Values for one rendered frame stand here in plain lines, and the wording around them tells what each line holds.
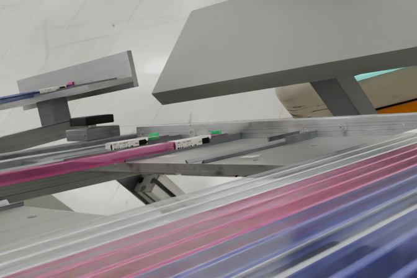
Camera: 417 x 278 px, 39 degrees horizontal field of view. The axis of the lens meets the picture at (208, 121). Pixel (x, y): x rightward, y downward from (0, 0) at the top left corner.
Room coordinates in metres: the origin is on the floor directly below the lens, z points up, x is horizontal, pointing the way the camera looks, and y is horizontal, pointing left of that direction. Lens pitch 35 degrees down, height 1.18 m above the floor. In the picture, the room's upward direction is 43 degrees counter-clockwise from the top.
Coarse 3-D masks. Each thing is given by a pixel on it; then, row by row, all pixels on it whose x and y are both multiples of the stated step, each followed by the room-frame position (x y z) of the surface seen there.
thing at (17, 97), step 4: (68, 84) 1.03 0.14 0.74; (72, 84) 1.04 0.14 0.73; (24, 92) 0.99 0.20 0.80; (28, 92) 0.99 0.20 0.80; (32, 92) 0.99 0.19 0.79; (36, 92) 1.00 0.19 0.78; (4, 96) 0.97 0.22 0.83; (8, 96) 0.97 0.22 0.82; (12, 96) 0.97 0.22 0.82; (16, 96) 0.98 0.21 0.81; (20, 96) 0.98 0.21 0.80; (24, 96) 0.98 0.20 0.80; (28, 96) 0.99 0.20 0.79; (32, 96) 0.99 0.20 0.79; (0, 100) 0.96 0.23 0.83; (4, 100) 0.96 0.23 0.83; (8, 100) 0.97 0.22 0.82; (12, 100) 0.97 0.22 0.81; (16, 100) 0.97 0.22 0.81
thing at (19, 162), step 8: (152, 136) 0.67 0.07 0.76; (104, 144) 0.63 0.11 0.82; (56, 152) 0.61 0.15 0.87; (64, 152) 0.61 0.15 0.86; (72, 152) 0.61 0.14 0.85; (80, 152) 0.61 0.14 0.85; (88, 152) 0.62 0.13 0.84; (96, 152) 0.62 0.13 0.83; (0, 160) 0.59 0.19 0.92; (8, 160) 0.58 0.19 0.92; (16, 160) 0.58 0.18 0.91; (24, 160) 0.59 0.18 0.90; (32, 160) 0.59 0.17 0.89; (40, 160) 0.59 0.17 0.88; (48, 160) 0.60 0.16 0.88; (56, 160) 0.60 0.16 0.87; (0, 168) 0.57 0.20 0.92; (8, 168) 0.58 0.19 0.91; (16, 168) 0.58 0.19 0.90
